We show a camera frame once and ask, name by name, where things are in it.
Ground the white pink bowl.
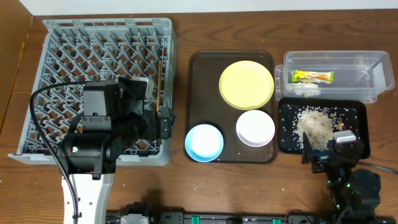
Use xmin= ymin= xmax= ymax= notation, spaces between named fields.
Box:
xmin=236 ymin=110 xmax=275 ymax=147

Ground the dark brown serving tray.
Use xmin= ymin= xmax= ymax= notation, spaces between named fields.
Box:
xmin=185 ymin=50 xmax=278 ymax=164

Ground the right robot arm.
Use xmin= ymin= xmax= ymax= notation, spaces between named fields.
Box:
xmin=302 ymin=130 xmax=381 ymax=223

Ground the green snack wrapper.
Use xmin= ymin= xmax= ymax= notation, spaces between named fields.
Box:
xmin=292 ymin=70 xmax=334 ymax=84

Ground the grey plastic dish rack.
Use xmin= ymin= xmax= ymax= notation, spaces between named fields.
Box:
xmin=12 ymin=18 xmax=178 ymax=165

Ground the wooden chopstick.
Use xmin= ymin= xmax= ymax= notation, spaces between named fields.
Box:
xmin=156 ymin=59 xmax=162 ymax=115

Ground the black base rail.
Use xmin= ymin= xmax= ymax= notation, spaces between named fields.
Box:
xmin=105 ymin=202 xmax=398 ymax=224

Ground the light blue bowl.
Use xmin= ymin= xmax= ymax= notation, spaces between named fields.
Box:
xmin=185 ymin=124 xmax=224 ymax=162

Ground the rice food waste pile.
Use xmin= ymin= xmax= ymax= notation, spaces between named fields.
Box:
xmin=279 ymin=105 xmax=359 ymax=154

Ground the clear plastic bin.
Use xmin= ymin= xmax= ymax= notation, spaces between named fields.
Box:
xmin=274 ymin=50 xmax=395 ymax=103

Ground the yellow round plate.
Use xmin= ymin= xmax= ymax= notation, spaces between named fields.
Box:
xmin=218 ymin=60 xmax=274 ymax=110

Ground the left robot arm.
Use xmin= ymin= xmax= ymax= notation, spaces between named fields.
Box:
xmin=57 ymin=78 xmax=175 ymax=223

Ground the black rectangular tray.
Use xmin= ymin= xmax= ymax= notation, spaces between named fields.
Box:
xmin=278 ymin=97 xmax=371 ymax=159

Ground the white tissue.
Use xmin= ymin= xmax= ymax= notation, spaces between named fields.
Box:
xmin=288 ymin=82 xmax=321 ymax=98

